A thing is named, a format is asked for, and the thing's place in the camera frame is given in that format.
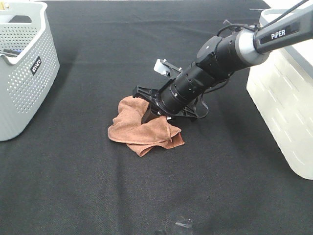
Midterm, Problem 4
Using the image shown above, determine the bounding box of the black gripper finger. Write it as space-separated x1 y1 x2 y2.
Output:
141 104 157 124

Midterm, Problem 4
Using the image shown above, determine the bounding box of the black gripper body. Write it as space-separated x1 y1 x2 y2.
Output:
133 86 197 120

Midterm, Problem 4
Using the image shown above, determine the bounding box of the brown microfibre towel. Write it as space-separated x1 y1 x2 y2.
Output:
108 96 184 157

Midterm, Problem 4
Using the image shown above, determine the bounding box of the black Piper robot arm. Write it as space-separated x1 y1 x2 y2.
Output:
133 5 313 123

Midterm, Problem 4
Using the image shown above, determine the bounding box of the black table cloth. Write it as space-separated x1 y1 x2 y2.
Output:
0 0 313 235

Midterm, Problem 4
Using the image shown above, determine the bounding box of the clear tape patch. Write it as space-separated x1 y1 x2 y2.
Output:
175 217 193 229

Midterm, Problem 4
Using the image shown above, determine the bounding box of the white plastic storage bin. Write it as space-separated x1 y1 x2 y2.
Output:
246 8 313 180

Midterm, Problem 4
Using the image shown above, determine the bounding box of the grey perforated laundry basket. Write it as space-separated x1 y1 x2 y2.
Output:
0 0 60 141

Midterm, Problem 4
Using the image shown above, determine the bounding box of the dark item inside basket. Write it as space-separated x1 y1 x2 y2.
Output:
0 49 21 58

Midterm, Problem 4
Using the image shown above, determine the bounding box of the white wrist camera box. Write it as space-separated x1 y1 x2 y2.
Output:
154 59 182 77

